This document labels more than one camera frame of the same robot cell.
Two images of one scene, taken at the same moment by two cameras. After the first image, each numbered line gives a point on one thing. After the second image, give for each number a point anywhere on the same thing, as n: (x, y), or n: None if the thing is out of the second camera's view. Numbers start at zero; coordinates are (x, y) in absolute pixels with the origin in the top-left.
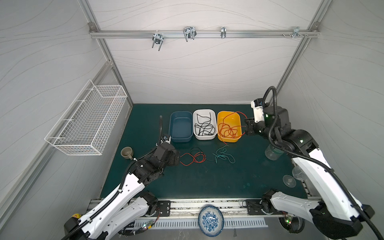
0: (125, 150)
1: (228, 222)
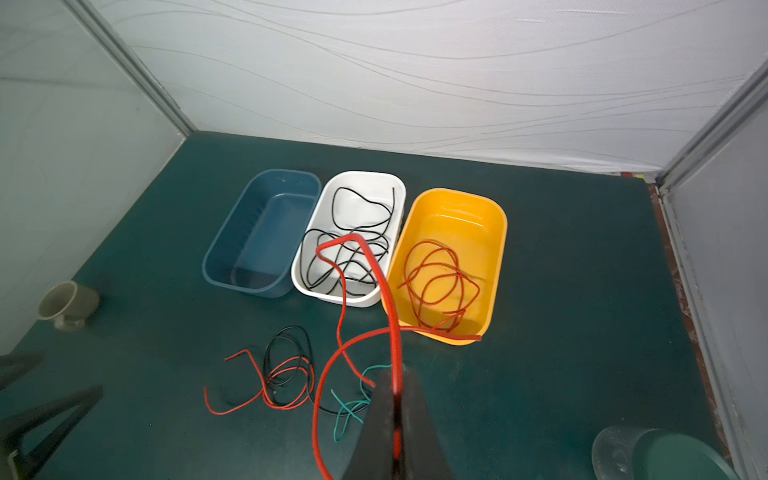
0: (70, 304)
1: None
